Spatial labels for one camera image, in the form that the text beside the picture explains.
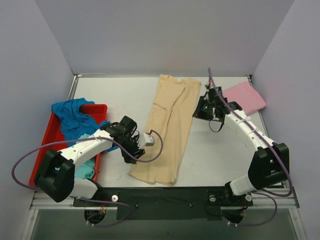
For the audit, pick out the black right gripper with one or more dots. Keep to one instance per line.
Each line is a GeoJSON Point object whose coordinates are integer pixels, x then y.
{"type": "Point", "coordinates": [202, 110]}

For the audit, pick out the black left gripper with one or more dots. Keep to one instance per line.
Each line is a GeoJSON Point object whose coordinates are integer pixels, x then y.
{"type": "Point", "coordinates": [135, 153]}

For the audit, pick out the cream yellow t-shirt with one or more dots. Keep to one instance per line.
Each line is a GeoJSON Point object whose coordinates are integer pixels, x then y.
{"type": "Point", "coordinates": [171, 116]}

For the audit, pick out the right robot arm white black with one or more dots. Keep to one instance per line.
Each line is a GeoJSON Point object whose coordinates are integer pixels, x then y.
{"type": "Point", "coordinates": [270, 161]}

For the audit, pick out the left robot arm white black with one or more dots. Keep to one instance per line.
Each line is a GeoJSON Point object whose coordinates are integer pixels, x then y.
{"type": "Point", "coordinates": [56, 173]}

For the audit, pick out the folded pink t-shirt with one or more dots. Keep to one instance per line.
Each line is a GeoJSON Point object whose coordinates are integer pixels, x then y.
{"type": "Point", "coordinates": [246, 96]}

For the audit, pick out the teal t-shirt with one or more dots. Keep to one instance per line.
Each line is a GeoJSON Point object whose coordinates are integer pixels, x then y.
{"type": "Point", "coordinates": [86, 170]}

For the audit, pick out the blue t-shirt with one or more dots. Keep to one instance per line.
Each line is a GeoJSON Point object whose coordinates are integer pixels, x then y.
{"type": "Point", "coordinates": [73, 123]}

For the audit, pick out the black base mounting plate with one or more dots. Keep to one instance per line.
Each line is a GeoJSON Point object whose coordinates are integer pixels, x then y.
{"type": "Point", "coordinates": [168, 203]}

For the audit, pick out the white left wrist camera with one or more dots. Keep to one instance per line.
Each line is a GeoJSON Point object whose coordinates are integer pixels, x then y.
{"type": "Point", "coordinates": [146, 140]}

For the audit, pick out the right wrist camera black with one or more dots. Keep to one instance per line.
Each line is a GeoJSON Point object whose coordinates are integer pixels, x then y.
{"type": "Point", "coordinates": [216, 91]}

